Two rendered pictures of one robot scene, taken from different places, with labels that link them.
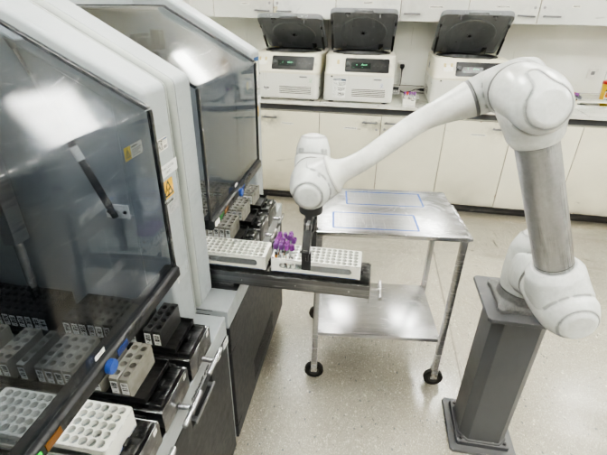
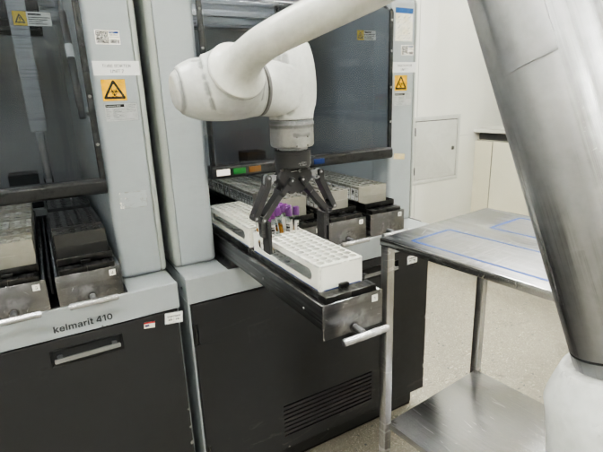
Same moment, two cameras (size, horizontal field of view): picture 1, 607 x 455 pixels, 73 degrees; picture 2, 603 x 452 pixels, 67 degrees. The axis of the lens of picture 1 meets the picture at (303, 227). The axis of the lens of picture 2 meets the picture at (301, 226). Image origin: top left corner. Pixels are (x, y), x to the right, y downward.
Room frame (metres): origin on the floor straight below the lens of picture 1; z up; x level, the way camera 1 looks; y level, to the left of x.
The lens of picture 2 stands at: (0.60, -0.77, 1.16)
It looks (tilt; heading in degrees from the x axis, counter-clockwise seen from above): 16 degrees down; 52
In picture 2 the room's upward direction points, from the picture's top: 2 degrees counter-clockwise
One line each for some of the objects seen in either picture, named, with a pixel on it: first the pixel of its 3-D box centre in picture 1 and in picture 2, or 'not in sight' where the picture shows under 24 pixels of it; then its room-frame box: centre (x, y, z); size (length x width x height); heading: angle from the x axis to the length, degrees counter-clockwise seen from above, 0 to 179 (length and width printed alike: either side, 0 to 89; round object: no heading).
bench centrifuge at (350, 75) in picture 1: (361, 54); not in sight; (3.75, -0.46, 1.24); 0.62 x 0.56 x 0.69; 172
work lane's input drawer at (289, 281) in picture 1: (277, 271); (275, 261); (1.20, 0.09, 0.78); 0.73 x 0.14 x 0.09; 81
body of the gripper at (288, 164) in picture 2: (311, 213); (292, 169); (1.18, -0.02, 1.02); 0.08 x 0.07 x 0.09; 171
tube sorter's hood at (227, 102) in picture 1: (167, 106); (267, 59); (1.49, 0.49, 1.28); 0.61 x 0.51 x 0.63; 171
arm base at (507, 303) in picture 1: (519, 290); not in sight; (1.19, -0.77, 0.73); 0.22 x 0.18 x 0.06; 171
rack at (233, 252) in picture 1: (227, 253); (244, 223); (1.22, 0.26, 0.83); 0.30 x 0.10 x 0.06; 81
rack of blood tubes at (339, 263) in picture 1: (316, 262); (302, 256); (1.18, -0.05, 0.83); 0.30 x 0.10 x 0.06; 81
